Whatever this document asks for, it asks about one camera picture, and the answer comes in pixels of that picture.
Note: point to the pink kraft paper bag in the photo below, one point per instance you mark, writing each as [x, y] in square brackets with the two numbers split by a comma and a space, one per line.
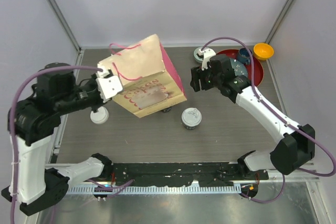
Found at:
[149, 79]

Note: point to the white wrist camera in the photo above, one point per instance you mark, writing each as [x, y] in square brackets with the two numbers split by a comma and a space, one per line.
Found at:
[109, 85]
[204, 65]

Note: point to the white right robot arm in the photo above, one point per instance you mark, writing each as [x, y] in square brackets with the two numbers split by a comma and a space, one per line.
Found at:
[293, 147]

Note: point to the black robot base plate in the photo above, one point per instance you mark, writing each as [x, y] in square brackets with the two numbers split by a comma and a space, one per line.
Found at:
[208, 174]

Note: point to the orange bowl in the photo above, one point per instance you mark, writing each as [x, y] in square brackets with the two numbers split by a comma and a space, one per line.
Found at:
[263, 51]

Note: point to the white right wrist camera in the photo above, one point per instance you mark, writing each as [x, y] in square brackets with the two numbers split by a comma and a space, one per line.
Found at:
[204, 65]

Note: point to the dark blue ceramic plate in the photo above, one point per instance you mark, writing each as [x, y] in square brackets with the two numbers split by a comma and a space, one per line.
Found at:
[239, 68]

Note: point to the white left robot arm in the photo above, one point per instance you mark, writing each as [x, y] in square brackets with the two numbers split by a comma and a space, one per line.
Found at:
[36, 111]

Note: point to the red round tray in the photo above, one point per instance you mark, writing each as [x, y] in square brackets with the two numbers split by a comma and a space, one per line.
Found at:
[258, 69]

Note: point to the black paper coffee cup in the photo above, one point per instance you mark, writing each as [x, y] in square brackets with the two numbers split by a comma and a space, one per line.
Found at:
[191, 126]

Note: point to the mint green ceramic bowl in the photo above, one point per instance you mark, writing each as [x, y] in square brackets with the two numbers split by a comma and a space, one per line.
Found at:
[199, 56]

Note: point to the dark blue ceramic mug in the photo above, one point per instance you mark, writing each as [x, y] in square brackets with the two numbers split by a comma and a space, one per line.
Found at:
[243, 56]

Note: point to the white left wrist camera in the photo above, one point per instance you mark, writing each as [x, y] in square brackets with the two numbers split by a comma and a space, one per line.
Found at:
[109, 85]

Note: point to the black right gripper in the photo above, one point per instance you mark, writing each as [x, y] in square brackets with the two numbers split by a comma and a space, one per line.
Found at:
[197, 74]

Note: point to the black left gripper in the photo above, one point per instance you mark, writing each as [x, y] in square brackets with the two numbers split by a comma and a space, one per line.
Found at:
[93, 80]

